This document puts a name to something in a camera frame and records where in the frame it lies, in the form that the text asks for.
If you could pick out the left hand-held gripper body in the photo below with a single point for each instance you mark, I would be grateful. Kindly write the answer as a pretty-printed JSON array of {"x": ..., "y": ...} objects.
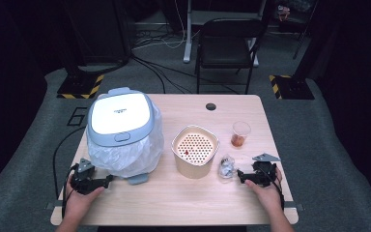
[{"x": 81, "y": 180}]

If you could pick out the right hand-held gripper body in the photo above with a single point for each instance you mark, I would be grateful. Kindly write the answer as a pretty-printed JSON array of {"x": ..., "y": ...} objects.
[{"x": 264, "y": 174}]

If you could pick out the person's left hand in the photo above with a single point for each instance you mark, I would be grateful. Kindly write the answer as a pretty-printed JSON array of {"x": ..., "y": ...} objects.
[{"x": 77, "y": 203}]

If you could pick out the person's right hand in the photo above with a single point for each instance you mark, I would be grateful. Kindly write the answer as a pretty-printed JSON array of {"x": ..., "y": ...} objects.
[{"x": 270, "y": 196}]

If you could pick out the crumpled clear plastic wrapper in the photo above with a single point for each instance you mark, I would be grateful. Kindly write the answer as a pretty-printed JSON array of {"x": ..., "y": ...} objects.
[{"x": 227, "y": 167}]

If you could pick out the clear plastic cup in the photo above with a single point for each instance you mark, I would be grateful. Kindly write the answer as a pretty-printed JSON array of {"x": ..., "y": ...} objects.
[{"x": 240, "y": 132}]

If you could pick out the beige plastic container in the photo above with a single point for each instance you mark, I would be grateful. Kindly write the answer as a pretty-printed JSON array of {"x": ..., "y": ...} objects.
[{"x": 193, "y": 170}]

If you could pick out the beige perforated strainer insert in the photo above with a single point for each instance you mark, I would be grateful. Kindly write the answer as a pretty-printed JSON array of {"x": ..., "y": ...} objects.
[{"x": 195, "y": 146}]

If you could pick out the white and grey trash can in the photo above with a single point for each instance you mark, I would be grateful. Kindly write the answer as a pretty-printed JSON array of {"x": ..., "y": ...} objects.
[{"x": 119, "y": 112}]

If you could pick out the striped black stand base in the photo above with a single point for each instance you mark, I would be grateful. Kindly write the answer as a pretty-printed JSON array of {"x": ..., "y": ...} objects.
[
  {"x": 77, "y": 87},
  {"x": 293, "y": 88}
]

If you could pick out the black folding chair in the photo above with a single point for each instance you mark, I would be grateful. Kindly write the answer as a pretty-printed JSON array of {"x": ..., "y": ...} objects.
[{"x": 227, "y": 48}]

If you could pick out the grey metal table bracket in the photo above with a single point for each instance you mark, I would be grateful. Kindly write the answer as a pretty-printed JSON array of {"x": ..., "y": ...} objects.
[{"x": 294, "y": 206}]

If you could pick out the white metal desk frame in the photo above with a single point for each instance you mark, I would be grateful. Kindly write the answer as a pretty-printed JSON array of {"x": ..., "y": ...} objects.
[{"x": 187, "y": 38}]

